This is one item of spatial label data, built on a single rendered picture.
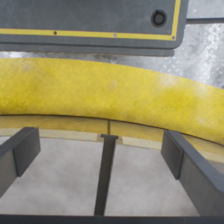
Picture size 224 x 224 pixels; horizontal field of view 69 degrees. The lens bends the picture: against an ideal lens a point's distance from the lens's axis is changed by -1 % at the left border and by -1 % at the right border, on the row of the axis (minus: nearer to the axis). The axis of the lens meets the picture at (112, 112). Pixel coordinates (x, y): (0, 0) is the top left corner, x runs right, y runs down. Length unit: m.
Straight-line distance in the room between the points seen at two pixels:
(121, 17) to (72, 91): 0.46
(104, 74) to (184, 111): 0.45
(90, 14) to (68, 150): 0.41
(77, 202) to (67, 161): 0.18
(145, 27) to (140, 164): 0.43
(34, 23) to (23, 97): 0.47
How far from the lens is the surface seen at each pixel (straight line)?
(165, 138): 0.16
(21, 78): 0.91
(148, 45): 0.49
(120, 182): 0.64
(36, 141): 0.17
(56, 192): 0.70
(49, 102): 0.88
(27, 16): 0.54
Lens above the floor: 0.80
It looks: 73 degrees down
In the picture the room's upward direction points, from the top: 176 degrees clockwise
